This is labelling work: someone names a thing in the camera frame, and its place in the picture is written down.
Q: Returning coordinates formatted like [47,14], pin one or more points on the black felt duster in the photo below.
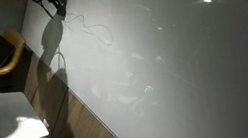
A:
[61,12]

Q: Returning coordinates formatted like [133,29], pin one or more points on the large white whiteboard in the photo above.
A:
[181,69]

